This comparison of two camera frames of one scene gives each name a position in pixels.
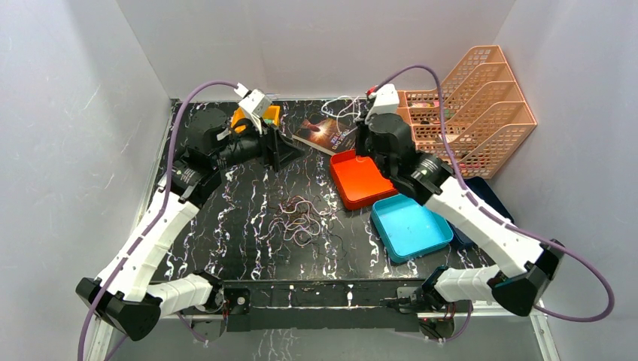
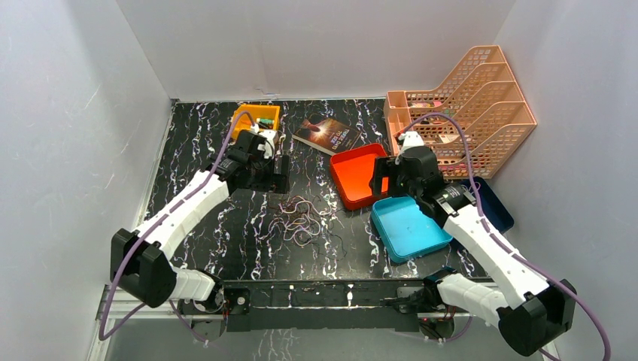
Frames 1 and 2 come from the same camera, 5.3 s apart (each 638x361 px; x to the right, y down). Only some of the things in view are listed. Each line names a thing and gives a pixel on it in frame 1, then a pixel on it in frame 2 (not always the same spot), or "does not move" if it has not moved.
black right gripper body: x=363 y=147 → x=406 y=186
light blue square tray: x=406 y=229 does not move
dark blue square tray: x=479 y=189 does not move
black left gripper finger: x=284 y=150 → x=281 y=172
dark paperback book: x=326 y=136 does not move
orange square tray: x=357 y=180 does not move
